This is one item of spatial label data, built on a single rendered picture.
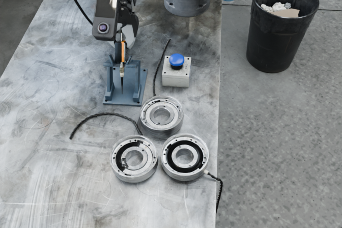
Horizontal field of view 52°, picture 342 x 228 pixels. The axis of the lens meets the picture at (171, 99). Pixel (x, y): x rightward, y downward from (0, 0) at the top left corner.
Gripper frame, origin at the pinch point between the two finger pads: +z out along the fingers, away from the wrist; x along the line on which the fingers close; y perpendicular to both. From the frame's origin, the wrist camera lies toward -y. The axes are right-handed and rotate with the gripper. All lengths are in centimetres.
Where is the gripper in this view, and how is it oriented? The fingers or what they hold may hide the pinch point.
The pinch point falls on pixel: (121, 47)
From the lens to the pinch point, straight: 86.7
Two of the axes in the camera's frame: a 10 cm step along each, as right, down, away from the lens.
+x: -10.0, -0.6, 0.6
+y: 0.9, -8.2, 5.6
